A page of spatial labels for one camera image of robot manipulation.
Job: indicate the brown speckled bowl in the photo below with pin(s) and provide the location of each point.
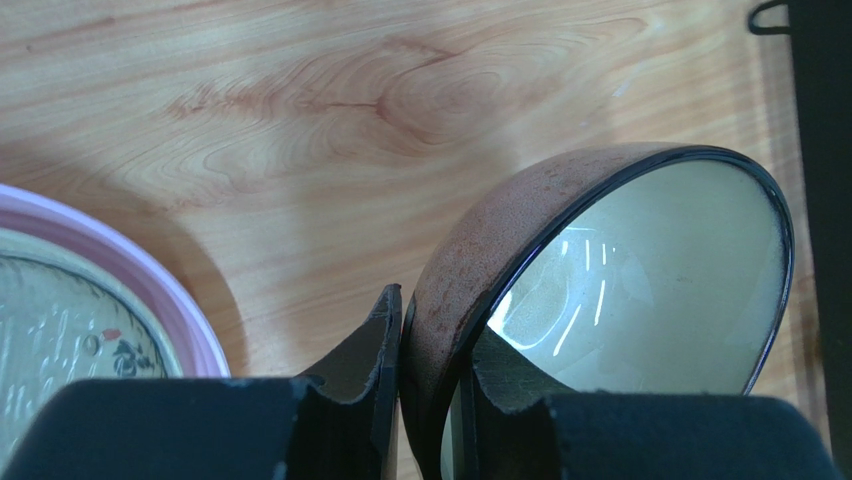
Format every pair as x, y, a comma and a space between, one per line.
637, 268

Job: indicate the black wire dish rack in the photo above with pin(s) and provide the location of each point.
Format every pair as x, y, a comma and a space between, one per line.
820, 33

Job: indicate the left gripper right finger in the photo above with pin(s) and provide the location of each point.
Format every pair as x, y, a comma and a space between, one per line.
517, 422

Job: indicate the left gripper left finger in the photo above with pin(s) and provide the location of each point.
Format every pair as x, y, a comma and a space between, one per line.
336, 420

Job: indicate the cream patterned plate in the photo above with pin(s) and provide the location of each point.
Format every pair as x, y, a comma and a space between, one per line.
63, 319

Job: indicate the pink plate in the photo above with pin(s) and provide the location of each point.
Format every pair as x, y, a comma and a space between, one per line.
197, 347

